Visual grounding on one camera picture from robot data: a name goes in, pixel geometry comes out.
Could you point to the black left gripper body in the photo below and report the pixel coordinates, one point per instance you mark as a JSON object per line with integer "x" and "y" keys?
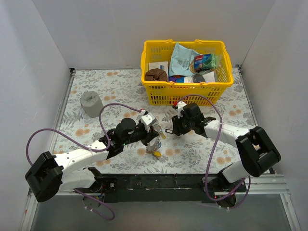
{"x": 151, "y": 136}

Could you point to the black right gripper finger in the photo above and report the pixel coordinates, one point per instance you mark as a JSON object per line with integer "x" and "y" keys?
{"x": 180, "y": 132}
{"x": 177, "y": 123}

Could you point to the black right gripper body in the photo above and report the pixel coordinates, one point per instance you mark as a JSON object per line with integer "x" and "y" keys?
{"x": 176, "y": 125}

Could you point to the yellow key tag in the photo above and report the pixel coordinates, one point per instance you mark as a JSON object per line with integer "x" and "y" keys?
{"x": 157, "y": 154}

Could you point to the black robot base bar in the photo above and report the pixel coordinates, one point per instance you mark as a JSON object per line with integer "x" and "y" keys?
{"x": 149, "y": 188}

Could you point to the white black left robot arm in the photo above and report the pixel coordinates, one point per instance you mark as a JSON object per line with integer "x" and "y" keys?
{"x": 50, "y": 174}

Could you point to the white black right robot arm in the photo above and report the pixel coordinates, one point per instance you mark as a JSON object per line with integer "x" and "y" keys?
{"x": 256, "y": 150}

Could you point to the yellow plastic shopping basket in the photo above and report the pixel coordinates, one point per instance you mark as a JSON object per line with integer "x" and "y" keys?
{"x": 167, "y": 93}

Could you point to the white paper item in basket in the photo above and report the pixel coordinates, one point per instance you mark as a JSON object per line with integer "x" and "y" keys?
{"x": 206, "y": 78}

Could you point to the grey cylinder block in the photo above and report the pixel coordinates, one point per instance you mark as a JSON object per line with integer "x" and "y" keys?
{"x": 91, "y": 103}

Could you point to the brown round pouch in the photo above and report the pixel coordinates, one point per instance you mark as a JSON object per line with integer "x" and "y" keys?
{"x": 156, "y": 75}

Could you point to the light blue chips bag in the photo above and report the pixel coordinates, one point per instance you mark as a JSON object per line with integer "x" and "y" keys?
{"x": 181, "y": 62}

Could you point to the white box in basket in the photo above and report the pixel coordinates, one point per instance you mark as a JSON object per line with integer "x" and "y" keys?
{"x": 159, "y": 65}

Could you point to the green sponge pack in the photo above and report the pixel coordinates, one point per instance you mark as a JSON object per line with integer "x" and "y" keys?
{"x": 205, "y": 62}

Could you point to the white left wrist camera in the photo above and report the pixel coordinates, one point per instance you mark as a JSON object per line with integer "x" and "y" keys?
{"x": 147, "y": 118}

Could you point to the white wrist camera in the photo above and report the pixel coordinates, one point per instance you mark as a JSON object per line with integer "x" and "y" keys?
{"x": 147, "y": 118}
{"x": 179, "y": 106}

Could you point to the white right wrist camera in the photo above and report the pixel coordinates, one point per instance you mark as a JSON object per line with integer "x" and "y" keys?
{"x": 179, "y": 106}

